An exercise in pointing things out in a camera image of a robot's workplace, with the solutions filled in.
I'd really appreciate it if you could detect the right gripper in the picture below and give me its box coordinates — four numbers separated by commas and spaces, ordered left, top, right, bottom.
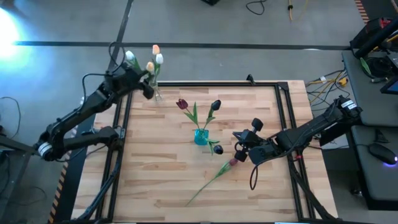
231, 117, 266, 164

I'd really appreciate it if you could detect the pale yellow artificial tulip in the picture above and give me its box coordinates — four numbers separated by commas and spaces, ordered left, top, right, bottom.
146, 61, 156, 85

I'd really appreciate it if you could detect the white artificial tulip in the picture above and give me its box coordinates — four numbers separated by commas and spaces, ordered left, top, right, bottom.
124, 50, 141, 71
154, 53, 165, 83

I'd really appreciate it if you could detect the dark purple artificial tulip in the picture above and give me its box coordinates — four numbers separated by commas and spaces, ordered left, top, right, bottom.
203, 138, 224, 156
203, 99, 222, 131

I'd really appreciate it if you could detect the peach artificial tulip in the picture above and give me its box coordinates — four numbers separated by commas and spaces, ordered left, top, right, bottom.
151, 44, 162, 63

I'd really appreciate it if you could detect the maroon artificial tulip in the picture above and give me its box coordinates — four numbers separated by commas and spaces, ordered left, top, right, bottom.
175, 98, 201, 131
185, 157, 239, 207

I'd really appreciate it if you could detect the clear glass vase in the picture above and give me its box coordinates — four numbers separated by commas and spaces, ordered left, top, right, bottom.
149, 79, 164, 102

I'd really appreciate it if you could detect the blue cut-glass vase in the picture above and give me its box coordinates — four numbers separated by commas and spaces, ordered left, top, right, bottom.
194, 128, 210, 146

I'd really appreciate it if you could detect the grey side table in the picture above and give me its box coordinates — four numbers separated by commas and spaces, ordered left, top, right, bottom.
341, 49, 398, 127

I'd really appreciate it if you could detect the black metal stand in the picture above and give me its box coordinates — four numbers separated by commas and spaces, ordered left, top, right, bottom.
0, 135, 52, 218

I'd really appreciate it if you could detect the black computer mouse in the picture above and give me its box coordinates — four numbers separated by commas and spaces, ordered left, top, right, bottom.
368, 142, 398, 166

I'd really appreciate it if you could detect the green artificial leaf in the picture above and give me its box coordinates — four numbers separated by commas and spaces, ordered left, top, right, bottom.
360, 57, 373, 77

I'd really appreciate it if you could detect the dark grey desk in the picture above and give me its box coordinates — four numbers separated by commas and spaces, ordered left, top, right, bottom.
350, 125, 398, 210

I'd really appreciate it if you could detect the black screen device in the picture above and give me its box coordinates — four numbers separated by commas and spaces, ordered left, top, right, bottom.
380, 76, 398, 95

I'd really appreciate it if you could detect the black mesh crate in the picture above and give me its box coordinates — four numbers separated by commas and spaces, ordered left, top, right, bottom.
350, 17, 386, 49

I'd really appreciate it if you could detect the black stand pole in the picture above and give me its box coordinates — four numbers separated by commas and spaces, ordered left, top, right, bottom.
354, 17, 398, 58

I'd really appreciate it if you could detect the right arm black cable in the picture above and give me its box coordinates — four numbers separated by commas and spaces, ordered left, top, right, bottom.
249, 152, 280, 192

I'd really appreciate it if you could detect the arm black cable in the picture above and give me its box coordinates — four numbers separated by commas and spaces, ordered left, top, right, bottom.
249, 152, 280, 192
81, 41, 126, 95

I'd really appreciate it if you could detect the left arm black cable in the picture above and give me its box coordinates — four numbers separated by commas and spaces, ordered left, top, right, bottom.
81, 41, 126, 95

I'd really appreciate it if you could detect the black aluminium table frame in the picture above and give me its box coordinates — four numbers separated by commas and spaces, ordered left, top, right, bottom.
95, 81, 336, 222

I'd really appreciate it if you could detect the floor cable bundle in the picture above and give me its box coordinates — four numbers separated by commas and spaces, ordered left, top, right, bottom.
306, 68, 349, 109

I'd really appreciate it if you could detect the black floor cable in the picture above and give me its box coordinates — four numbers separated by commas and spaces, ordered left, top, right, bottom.
245, 0, 266, 16

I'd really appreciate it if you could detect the thin black cable loop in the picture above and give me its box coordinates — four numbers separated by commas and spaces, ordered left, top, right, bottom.
0, 96, 22, 139

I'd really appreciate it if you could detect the yellow floor cable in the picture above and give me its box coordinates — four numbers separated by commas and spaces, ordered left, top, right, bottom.
287, 0, 309, 23

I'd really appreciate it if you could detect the black coiled cable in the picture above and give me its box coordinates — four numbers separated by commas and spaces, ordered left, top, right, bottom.
371, 57, 393, 78

